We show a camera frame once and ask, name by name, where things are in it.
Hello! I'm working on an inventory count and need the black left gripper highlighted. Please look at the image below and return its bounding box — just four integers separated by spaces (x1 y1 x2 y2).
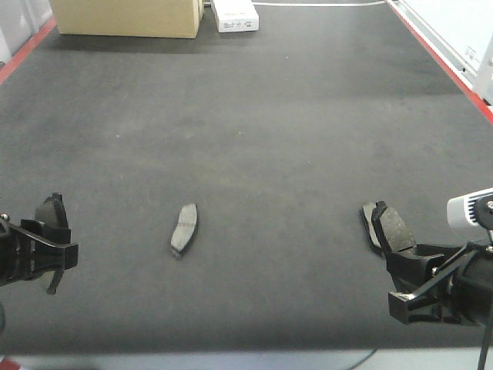
1 214 79 295

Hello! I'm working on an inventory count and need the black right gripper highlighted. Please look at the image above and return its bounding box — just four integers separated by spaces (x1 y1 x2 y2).
385 242 492 326

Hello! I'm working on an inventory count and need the dark brake pad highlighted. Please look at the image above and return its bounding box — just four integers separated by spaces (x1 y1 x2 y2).
35 193 71 244
361 202 382 256
371 200 417 255
169 203 199 258

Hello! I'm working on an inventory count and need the cardboard box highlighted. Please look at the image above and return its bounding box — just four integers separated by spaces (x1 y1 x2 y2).
50 0 204 39

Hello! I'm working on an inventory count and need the white long box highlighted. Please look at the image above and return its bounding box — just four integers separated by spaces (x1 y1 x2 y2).
210 0 260 33

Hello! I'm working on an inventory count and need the white conveyor side frame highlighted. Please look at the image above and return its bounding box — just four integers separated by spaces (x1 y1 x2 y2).
387 1 492 122

